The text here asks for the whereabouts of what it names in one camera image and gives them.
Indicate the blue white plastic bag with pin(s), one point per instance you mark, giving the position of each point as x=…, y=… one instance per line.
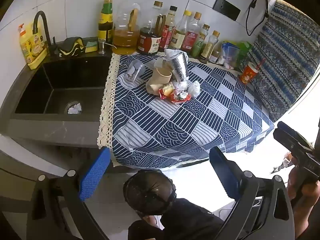
x=230, y=53

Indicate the green plastic bag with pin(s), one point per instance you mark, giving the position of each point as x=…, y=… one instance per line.
x=245, y=48

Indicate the white tissue in drain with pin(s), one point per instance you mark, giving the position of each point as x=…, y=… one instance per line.
x=75, y=108

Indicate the green label oil bottle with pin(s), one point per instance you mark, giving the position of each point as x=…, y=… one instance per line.
x=105, y=22

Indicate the person's right hand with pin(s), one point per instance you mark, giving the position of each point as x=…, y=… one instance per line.
x=306, y=205

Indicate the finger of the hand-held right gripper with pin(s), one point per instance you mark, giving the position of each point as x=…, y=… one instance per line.
x=295, y=133
x=287, y=143

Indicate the black curved faucet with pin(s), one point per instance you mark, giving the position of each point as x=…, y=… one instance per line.
x=49, y=35

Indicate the yellow cap clear bottle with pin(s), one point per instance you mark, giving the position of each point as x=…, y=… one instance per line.
x=207, y=50

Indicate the dark soy sauce jug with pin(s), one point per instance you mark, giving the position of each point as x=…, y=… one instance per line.
x=150, y=42

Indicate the person's dark clothing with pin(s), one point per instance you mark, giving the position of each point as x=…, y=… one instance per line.
x=187, y=220

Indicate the orange cap red label bottle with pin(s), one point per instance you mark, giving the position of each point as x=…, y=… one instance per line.
x=191, y=37

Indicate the steel soap dispenser pump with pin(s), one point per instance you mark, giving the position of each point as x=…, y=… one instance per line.
x=101, y=47

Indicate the yellow snack packet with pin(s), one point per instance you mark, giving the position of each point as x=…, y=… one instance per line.
x=168, y=89

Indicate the blue patterned curtain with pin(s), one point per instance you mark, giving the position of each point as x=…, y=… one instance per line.
x=280, y=67

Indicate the black mesh trash bin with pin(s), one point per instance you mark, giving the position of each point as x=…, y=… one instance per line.
x=150, y=192

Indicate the black wall socket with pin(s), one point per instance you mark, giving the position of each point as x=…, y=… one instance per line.
x=226, y=8

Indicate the black cap red label bottle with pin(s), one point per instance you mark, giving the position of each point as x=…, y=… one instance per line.
x=168, y=35

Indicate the clear cooking oil jug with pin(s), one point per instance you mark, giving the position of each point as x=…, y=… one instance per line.
x=125, y=37

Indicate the red paper cup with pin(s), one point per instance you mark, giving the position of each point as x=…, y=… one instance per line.
x=247, y=75

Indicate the red snack wrapper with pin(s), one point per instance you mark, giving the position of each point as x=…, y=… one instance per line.
x=176, y=98

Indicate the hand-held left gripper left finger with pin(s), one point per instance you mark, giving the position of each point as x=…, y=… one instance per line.
x=95, y=172

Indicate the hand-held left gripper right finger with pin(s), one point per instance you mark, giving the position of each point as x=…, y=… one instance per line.
x=225, y=172

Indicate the clear plastic cup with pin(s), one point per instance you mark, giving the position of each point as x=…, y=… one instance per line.
x=136, y=70

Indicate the blue white patterned tablecloth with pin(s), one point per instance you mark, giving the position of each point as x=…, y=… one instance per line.
x=175, y=130

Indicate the black kitchen sink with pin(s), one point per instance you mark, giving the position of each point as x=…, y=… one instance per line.
x=62, y=80

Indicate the white crumpled plastic bag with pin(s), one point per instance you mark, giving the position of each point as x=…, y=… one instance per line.
x=194, y=88

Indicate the yellow cap pale label bottle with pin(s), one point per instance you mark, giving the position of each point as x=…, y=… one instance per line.
x=178, y=37

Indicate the green label sauce bottle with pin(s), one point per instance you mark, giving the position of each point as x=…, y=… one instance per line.
x=198, y=46

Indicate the black and yellow dishcloth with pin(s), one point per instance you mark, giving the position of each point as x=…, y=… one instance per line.
x=71, y=46

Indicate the brown paper cup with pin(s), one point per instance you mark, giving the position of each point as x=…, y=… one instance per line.
x=160, y=80

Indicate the small seasoning jar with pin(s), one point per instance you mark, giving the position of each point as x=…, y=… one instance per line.
x=214, y=57

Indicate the yellow green sponge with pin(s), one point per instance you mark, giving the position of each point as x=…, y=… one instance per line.
x=91, y=46

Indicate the silver foil bag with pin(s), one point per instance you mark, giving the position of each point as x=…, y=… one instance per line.
x=180, y=67

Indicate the yellow dish soap bottle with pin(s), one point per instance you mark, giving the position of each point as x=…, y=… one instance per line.
x=32, y=47

